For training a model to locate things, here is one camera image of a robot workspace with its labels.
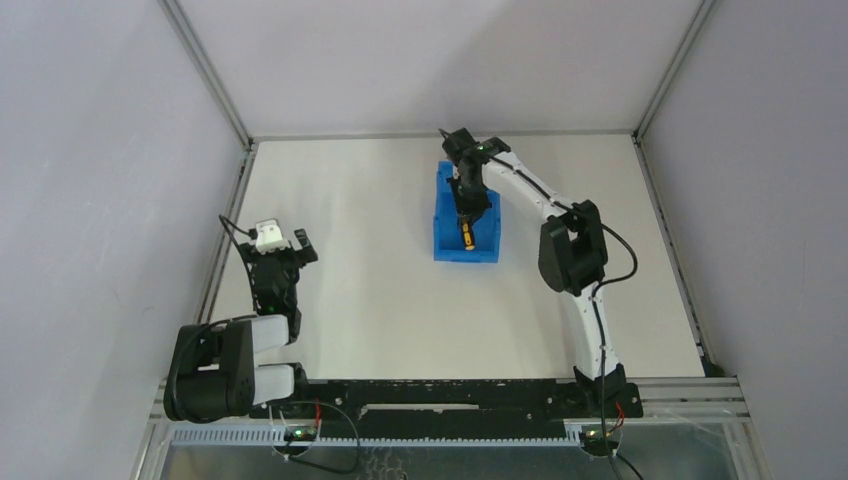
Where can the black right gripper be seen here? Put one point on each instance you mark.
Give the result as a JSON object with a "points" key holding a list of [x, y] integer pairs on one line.
{"points": [[466, 210]]}

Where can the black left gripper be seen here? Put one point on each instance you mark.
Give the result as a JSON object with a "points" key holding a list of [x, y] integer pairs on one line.
{"points": [[279, 257]]}

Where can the yellow black handled screwdriver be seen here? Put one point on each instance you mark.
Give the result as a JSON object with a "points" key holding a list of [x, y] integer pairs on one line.
{"points": [[467, 235]]}

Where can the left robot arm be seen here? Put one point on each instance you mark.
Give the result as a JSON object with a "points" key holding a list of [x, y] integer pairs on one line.
{"points": [[213, 372]]}

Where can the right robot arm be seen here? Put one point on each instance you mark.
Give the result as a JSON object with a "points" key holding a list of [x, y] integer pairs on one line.
{"points": [[572, 251]]}

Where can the blue plastic bin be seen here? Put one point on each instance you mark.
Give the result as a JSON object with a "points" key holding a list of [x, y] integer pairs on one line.
{"points": [[448, 240]]}

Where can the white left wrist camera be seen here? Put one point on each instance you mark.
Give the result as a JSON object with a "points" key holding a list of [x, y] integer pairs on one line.
{"points": [[269, 237]]}

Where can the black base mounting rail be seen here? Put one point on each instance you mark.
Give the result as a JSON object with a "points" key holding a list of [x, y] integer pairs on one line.
{"points": [[475, 408]]}

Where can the left electronics board with wires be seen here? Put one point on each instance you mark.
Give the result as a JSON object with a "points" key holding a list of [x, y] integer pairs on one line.
{"points": [[299, 434]]}

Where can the electronics board with wires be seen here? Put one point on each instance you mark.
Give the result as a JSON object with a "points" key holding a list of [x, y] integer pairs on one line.
{"points": [[605, 442], [299, 434]]}

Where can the aluminium frame right rail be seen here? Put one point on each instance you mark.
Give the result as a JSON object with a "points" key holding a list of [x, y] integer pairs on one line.
{"points": [[645, 148]]}

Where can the aluminium frame rail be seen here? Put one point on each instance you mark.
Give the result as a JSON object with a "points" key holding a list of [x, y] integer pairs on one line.
{"points": [[188, 36], [645, 148]]}

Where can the white slotted cable duct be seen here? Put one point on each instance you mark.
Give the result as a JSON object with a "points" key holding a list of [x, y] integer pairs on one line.
{"points": [[265, 435]]}

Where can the aluminium frame left rail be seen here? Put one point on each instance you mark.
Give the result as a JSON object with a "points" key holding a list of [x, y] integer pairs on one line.
{"points": [[188, 36]]}

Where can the right electronics board with wires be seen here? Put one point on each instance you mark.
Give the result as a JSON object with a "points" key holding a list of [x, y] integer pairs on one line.
{"points": [[605, 442]]}

